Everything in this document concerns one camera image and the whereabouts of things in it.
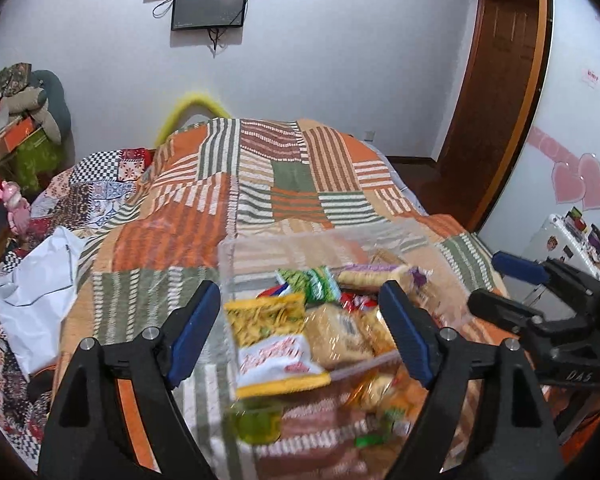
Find camouflage cloth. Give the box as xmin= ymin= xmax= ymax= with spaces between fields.
xmin=0 ymin=61 xmax=34 ymax=99

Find clear plastic storage container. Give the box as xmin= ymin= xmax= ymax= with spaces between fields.
xmin=217 ymin=227 xmax=476 ymax=417

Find orange box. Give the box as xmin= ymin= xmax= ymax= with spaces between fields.
xmin=0 ymin=116 xmax=44 ymax=159

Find clear bag of fried snacks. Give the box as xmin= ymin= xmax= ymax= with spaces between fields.
xmin=357 ymin=307 xmax=397 ymax=357

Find green gift bag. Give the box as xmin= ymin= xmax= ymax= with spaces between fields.
xmin=16 ymin=129 xmax=64 ymax=197

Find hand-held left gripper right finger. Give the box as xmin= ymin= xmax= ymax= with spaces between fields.
xmin=378 ymin=280 xmax=567 ymax=480

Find pale bread packet with barcode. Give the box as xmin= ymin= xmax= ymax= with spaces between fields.
xmin=303 ymin=303 xmax=377 ymax=368

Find yellow hoop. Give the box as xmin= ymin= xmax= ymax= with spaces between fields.
xmin=151 ymin=89 xmax=234 ymax=149

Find white plastic bag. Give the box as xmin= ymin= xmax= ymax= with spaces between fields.
xmin=0 ymin=226 xmax=87 ymax=380

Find pink plush toy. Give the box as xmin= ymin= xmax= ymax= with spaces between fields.
xmin=0 ymin=181 xmax=32 ymax=234

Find black hanging monitor cable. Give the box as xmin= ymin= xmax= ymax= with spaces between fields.
xmin=208 ymin=27 xmax=229 ymax=57

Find golden pastry packet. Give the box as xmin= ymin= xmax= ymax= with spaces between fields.
xmin=357 ymin=372 xmax=414 ymax=414

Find bread bag with green strip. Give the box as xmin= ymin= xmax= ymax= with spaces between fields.
xmin=352 ymin=407 xmax=414 ymax=452

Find green jelly cup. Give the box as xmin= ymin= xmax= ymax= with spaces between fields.
xmin=229 ymin=399 xmax=283 ymax=446

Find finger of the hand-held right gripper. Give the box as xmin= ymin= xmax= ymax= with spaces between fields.
xmin=467 ymin=290 xmax=592 ymax=337
xmin=492 ymin=251 xmax=600 ymax=302

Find brown biscuit packet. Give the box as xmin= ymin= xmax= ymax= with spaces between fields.
xmin=369 ymin=248 xmax=409 ymax=267

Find small black monitor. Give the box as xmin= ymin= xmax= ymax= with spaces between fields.
xmin=170 ymin=0 xmax=250 ymax=32

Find grey plush toy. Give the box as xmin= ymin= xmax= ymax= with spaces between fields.
xmin=0 ymin=69 xmax=74 ymax=144

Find yellow white snack packet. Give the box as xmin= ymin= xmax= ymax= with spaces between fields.
xmin=223 ymin=292 xmax=333 ymax=402

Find red snack packet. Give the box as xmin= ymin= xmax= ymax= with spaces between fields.
xmin=339 ymin=291 xmax=382 ymax=314

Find wooden door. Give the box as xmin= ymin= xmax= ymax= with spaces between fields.
xmin=436 ymin=0 xmax=553 ymax=233

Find white heart-print sliding door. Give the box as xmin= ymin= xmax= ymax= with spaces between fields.
xmin=479 ymin=0 xmax=600 ymax=283

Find green snack packet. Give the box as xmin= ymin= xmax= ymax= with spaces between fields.
xmin=277 ymin=265 xmax=342 ymax=307

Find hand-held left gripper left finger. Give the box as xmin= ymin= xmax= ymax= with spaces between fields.
xmin=36 ymin=280 xmax=222 ymax=480

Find checkered floral quilt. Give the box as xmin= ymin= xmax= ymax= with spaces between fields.
xmin=0 ymin=147 xmax=154 ymax=463

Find blue white red chip bag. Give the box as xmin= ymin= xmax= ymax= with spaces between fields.
xmin=259 ymin=282 xmax=294 ymax=302

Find purple label bread packet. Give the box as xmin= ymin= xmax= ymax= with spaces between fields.
xmin=337 ymin=262 xmax=432 ymax=297

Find striped patchwork blanket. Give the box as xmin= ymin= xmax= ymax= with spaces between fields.
xmin=54 ymin=117 xmax=512 ymax=480

